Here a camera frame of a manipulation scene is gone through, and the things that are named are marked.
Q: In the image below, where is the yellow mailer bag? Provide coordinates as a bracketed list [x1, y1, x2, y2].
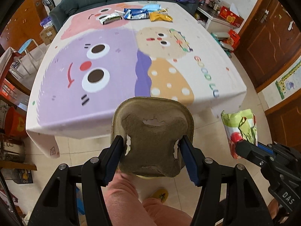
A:
[149, 11, 173, 22]

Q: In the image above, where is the blue white snack wrapper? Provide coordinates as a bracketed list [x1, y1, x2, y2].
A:
[123, 8, 149, 20]

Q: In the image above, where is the black green wrapper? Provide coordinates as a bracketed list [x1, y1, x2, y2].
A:
[99, 12, 122, 25]

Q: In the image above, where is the black standing fan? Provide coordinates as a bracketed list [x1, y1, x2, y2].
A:
[42, 0, 56, 11]

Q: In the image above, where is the right yellow slipper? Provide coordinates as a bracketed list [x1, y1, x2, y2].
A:
[150, 187, 169, 204]

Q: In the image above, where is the brown pulp egg tray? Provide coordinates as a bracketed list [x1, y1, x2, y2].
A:
[111, 97, 194, 178]

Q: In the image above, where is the blue face mask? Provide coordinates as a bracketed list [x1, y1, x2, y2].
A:
[143, 4, 161, 12]

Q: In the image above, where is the giraffe height chart poster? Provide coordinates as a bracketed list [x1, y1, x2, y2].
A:
[275, 59, 300, 100]

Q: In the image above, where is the teal stepper machine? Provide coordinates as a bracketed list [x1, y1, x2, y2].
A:
[211, 32, 234, 58]

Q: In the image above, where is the cardboard box on floor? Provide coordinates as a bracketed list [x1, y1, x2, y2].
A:
[40, 25, 57, 45]

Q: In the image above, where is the red gift box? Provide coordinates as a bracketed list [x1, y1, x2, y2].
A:
[219, 6, 244, 27]

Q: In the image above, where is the blue round stool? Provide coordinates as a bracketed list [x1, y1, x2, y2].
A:
[18, 39, 45, 71]

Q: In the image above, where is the cartoon printed tablecloth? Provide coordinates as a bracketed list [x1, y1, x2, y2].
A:
[26, 2, 246, 158]

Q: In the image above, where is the green red snack bag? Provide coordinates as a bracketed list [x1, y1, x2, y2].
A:
[221, 109, 258, 159]

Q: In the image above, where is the white tv stand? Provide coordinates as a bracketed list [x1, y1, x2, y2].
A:
[197, 5, 235, 33]

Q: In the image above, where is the wooden door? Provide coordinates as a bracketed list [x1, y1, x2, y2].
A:
[234, 0, 300, 88]

